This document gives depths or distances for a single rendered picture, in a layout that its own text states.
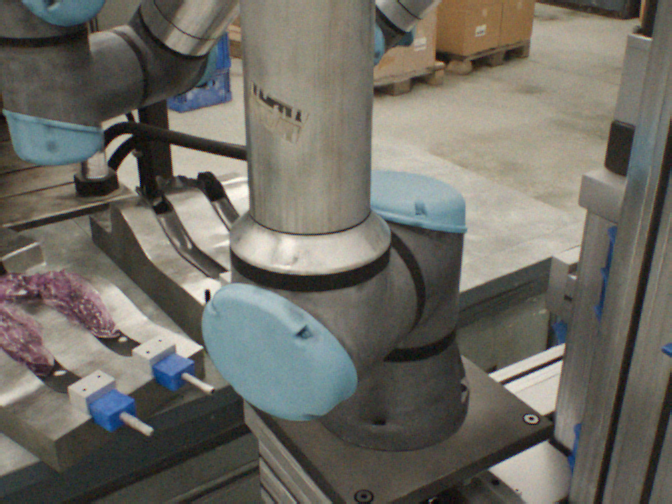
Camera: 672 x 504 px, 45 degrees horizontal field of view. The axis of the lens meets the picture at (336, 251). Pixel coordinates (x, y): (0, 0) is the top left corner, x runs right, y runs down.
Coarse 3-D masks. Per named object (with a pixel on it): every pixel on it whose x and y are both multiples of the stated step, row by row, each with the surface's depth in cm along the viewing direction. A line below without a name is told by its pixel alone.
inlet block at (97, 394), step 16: (80, 384) 108; (96, 384) 108; (112, 384) 109; (80, 400) 106; (96, 400) 107; (112, 400) 107; (128, 400) 107; (96, 416) 106; (112, 416) 105; (128, 416) 105; (144, 432) 103
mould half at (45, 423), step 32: (0, 256) 134; (32, 256) 138; (96, 288) 127; (64, 320) 121; (128, 320) 125; (0, 352) 113; (64, 352) 117; (96, 352) 119; (192, 352) 119; (0, 384) 110; (32, 384) 112; (128, 384) 112; (0, 416) 109; (32, 416) 106; (64, 416) 106; (32, 448) 107; (64, 448) 104; (96, 448) 108
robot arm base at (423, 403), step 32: (416, 352) 71; (448, 352) 74; (384, 384) 72; (416, 384) 72; (448, 384) 74; (352, 416) 73; (384, 416) 74; (416, 416) 72; (448, 416) 74; (384, 448) 73; (416, 448) 73
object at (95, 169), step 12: (0, 120) 233; (96, 156) 183; (84, 168) 184; (96, 168) 184; (108, 168) 190; (84, 180) 183; (96, 180) 183; (108, 180) 185; (72, 192) 187; (84, 192) 184; (96, 192) 185; (108, 192) 186; (120, 192) 188
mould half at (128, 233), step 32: (192, 192) 152; (96, 224) 158; (128, 224) 142; (192, 224) 146; (128, 256) 147; (160, 256) 139; (224, 256) 140; (160, 288) 138; (192, 288) 129; (192, 320) 130
